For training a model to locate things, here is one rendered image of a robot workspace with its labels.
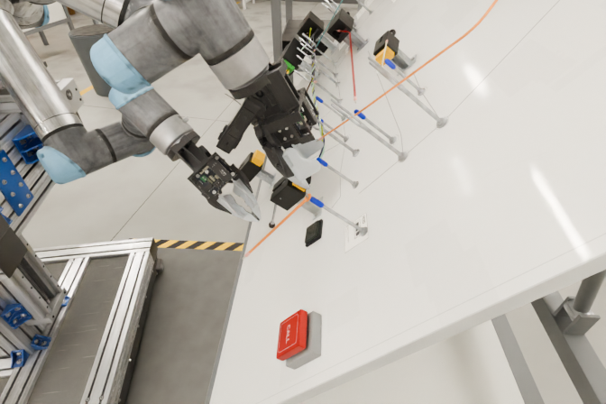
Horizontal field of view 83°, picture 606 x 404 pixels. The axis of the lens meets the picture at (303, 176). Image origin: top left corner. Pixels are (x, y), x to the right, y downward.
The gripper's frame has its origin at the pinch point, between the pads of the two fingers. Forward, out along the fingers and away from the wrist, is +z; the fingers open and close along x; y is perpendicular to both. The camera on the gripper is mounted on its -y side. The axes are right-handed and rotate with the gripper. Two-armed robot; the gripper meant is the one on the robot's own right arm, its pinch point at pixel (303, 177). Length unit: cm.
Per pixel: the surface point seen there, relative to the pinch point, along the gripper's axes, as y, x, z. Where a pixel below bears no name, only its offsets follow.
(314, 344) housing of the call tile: 2.5, -26.7, 5.3
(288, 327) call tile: -1.4, -24.5, 4.6
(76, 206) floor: -204, 88, 37
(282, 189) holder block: -3.6, -2.2, -0.3
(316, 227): -0.2, -6.2, 6.8
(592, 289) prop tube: 36.8, -13.3, 25.7
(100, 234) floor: -176, 67, 49
